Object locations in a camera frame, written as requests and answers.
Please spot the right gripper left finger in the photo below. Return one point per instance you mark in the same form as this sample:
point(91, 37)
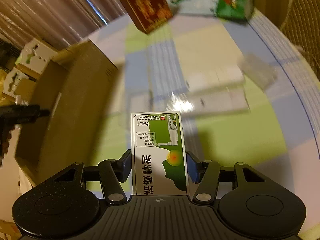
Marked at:
point(112, 173)

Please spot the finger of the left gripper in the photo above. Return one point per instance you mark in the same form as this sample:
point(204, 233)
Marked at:
point(22, 114)

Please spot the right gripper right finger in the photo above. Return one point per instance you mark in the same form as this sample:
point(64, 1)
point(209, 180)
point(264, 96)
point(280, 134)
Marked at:
point(205, 174)

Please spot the green white throat spray box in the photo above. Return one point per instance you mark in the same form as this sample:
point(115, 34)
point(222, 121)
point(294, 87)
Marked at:
point(159, 163)

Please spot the white wooden chair left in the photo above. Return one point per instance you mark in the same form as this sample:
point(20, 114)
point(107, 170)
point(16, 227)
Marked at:
point(11, 82)

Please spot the white wooden chair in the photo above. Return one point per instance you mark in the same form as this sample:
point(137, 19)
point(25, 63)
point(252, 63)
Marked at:
point(34, 57)
point(11, 82)

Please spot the white wooden chair right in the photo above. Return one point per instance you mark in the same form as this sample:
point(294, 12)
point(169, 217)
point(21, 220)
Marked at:
point(34, 57)

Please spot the open brown cardboard box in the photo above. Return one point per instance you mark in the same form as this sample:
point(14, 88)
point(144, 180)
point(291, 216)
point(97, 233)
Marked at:
point(75, 87)

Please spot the white tube in wrapper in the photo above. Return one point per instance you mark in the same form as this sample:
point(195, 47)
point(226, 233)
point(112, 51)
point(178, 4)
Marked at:
point(209, 103)

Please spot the checkered pastel tablecloth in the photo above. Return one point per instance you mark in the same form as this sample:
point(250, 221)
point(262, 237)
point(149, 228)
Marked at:
point(277, 133)

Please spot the mauve window curtain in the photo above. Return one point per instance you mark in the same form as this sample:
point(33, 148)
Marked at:
point(58, 22)

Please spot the clear plastic small box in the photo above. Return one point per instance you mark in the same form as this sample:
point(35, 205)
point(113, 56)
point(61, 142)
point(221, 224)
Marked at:
point(260, 72)

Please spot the green white snack bag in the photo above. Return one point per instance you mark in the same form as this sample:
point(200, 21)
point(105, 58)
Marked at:
point(232, 10)

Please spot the dark red gift box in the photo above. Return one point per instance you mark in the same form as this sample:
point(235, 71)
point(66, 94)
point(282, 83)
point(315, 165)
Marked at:
point(147, 15)

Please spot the quilted tan chair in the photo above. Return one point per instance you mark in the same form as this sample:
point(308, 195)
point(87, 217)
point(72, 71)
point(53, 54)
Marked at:
point(301, 27)

